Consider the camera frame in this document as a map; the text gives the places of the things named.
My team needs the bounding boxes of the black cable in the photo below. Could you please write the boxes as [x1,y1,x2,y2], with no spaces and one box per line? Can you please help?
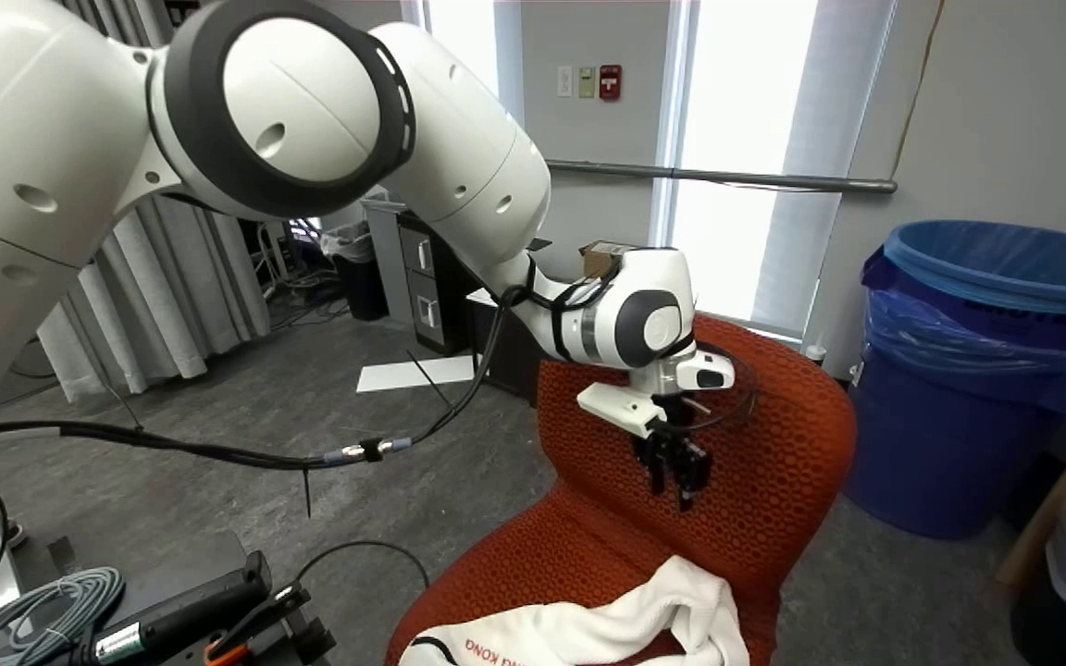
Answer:
[291,540,431,593]

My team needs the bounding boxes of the white scarf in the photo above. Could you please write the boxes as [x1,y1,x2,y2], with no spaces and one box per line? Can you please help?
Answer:
[398,555,752,666]

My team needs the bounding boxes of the grey curtain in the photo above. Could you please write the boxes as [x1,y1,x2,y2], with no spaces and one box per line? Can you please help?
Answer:
[33,0,272,404]

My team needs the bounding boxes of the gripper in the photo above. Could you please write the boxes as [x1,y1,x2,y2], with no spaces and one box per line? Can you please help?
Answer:
[637,394,713,513]

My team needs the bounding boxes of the grey wall handrail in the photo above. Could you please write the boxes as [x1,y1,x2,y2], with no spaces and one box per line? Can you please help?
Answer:
[546,159,899,196]

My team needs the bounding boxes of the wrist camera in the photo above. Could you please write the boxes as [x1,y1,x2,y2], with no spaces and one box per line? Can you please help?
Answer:
[576,381,673,439]

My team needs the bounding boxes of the white board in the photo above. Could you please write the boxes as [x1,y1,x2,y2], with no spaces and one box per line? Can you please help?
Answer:
[355,354,484,394]

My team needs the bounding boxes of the cardboard box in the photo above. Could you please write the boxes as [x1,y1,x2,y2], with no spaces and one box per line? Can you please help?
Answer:
[578,240,638,280]

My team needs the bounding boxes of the black trash can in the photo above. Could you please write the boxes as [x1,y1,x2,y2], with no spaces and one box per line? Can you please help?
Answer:
[319,222,391,323]

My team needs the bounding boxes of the black clamp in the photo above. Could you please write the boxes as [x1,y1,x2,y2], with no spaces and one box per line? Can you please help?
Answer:
[75,549,338,666]

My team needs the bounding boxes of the orange mesh chair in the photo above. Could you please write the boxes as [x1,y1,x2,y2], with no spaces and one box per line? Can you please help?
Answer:
[385,314,859,666]

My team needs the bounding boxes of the window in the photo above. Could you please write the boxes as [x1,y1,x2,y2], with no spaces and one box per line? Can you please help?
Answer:
[403,0,527,119]
[650,0,899,339]

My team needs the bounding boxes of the blue trash bin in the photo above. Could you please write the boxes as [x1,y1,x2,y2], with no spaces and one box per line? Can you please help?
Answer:
[842,219,1066,541]

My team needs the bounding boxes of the grey filing cabinet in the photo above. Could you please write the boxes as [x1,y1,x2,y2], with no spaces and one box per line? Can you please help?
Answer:
[362,197,483,358]

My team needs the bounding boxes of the coil of grey cable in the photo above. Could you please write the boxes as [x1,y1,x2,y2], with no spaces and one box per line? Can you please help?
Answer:
[0,566,128,666]

